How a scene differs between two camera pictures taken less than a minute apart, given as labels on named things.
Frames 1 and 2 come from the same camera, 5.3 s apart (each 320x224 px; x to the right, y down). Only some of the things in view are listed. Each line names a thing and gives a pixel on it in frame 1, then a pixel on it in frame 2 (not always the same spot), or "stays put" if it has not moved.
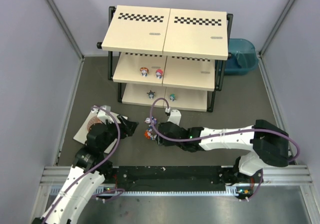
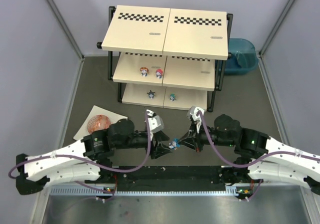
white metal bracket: x=175 y=116 -> x=192 y=112
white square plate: x=82 y=133 stays put
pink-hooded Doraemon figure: x=159 y=73 stays put
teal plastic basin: x=243 y=57 stays put
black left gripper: x=123 y=128 -> x=155 y=146
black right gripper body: x=160 y=133 -> x=195 y=139
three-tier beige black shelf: x=178 y=54 stays put
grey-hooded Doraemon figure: x=151 y=94 stays put
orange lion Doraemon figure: x=144 y=71 stays put
